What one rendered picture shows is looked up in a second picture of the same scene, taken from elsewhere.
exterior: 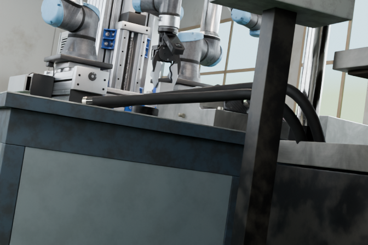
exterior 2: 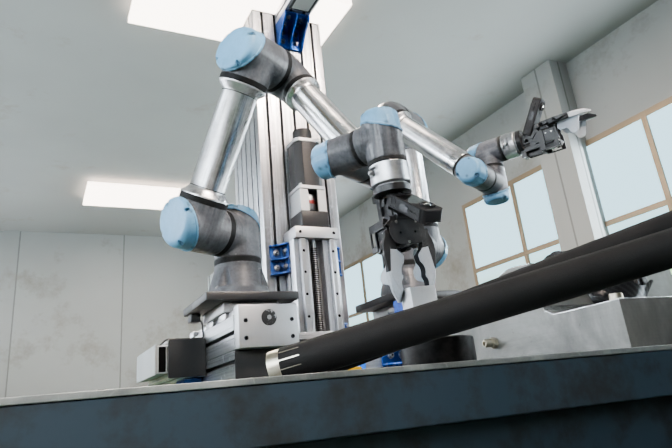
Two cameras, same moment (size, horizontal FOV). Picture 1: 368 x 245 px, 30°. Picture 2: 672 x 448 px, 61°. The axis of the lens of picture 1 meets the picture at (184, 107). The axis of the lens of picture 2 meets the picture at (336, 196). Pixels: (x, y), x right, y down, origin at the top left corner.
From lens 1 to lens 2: 141 cm
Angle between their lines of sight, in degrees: 15
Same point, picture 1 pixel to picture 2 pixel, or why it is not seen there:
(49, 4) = (170, 214)
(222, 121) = (646, 328)
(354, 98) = not seen: hidden behind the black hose
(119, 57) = (302, 282)
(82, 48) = (241, 277)
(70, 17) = (211, 227)
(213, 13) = (418, 191)
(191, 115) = (522, 337)
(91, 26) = (249, 238)
